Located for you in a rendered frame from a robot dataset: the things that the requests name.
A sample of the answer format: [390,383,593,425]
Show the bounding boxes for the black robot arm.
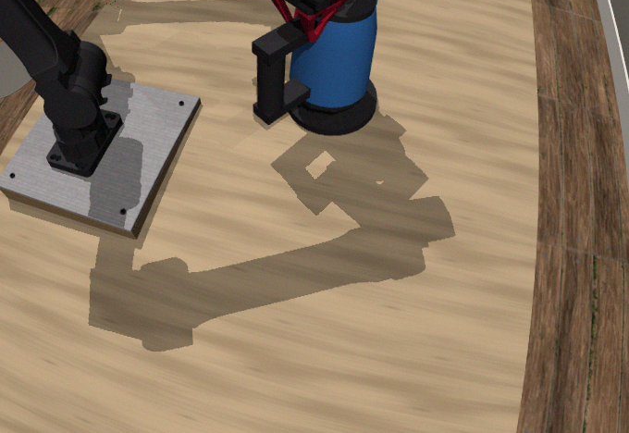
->
[0,0,122,178]

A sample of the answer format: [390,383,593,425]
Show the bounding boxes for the blue kettle with black lid and handle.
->
[252,0,377,126]

